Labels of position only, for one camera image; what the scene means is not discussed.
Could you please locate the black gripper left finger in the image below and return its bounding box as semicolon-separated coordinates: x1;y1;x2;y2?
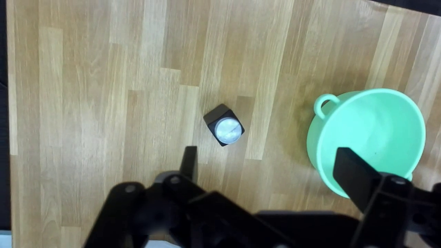
180;146;199;182

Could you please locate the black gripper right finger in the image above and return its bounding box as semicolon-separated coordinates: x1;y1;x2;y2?
334;148;382;213

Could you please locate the green plastic bowl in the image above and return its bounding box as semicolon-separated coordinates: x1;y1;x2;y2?
306;89;426;199

